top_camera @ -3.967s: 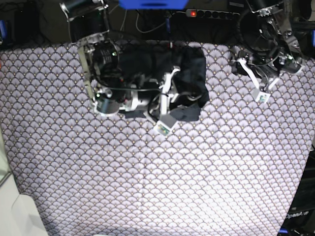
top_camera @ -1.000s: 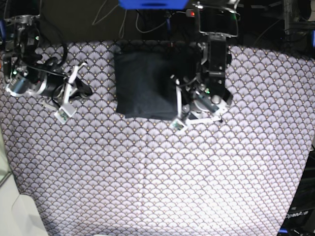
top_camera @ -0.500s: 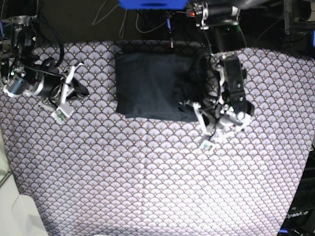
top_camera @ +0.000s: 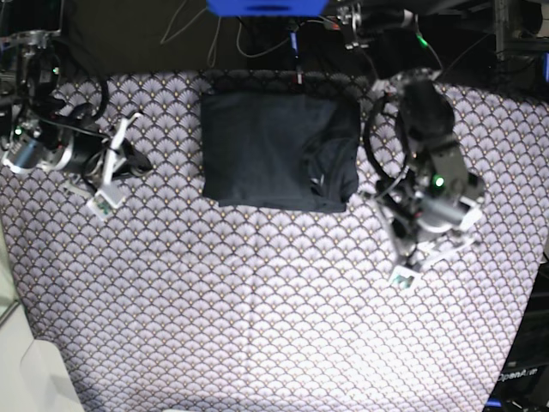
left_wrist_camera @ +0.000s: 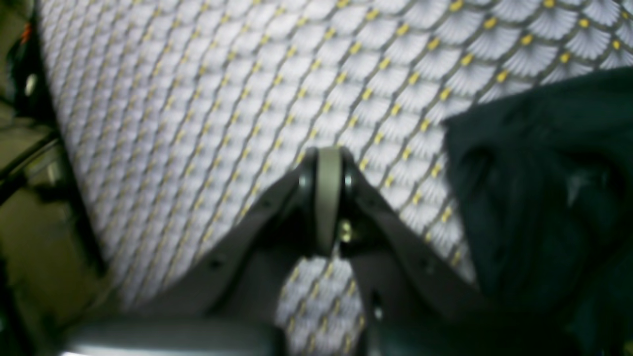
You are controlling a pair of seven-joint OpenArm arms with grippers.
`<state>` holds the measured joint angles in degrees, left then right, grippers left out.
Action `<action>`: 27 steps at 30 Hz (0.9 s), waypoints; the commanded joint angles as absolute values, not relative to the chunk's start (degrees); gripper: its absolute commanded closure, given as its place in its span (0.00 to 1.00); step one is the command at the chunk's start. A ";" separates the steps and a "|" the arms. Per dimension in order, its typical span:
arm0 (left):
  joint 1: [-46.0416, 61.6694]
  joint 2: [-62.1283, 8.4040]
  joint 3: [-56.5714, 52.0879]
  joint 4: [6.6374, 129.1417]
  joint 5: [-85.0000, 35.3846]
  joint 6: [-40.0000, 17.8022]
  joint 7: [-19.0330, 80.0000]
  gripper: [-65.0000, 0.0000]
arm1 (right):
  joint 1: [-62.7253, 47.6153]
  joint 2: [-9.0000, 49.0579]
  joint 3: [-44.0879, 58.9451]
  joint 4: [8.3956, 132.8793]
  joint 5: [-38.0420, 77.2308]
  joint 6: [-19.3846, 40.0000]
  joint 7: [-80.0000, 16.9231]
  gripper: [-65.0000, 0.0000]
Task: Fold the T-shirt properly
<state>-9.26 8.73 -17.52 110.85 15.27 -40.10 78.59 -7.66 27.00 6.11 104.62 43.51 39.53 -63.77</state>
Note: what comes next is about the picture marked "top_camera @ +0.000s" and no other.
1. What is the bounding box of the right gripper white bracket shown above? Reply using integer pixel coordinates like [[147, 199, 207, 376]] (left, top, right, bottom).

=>
[[62, 112, 153, 221]]

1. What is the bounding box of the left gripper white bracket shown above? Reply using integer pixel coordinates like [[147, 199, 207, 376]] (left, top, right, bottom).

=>
[[361, 193, 483, 288]]

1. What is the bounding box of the dark navy T-shirt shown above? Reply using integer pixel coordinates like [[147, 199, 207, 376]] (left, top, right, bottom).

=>
[[201, 92, 361, 213]]

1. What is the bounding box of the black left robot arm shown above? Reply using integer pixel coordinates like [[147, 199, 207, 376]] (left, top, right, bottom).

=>
[[326, 1, 485, 289]]

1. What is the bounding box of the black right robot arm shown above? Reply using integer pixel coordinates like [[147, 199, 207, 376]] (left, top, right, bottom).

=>
[[1, 30, 153, 220]]

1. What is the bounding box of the fan-patterned table cloth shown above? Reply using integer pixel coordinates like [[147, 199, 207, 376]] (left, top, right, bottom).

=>
[[1, 71, 548, 411]]

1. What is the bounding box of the black OpenArm base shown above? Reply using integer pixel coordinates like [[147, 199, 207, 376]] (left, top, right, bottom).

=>
[[484, 261, 548, 411]]

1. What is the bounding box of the red table clamp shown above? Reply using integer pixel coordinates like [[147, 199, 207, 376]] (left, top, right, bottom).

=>
[[293, 72, 305, 87]]

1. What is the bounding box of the white cabinet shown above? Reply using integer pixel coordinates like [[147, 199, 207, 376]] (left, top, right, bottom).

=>
[[1, 238, 83, 411]]

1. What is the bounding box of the white cable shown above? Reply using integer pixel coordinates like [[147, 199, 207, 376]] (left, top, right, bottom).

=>
[[160, 8, 297, 65]]

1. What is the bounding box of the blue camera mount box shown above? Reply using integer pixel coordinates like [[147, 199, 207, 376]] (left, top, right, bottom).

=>
[[207, 0, 329, 17]]

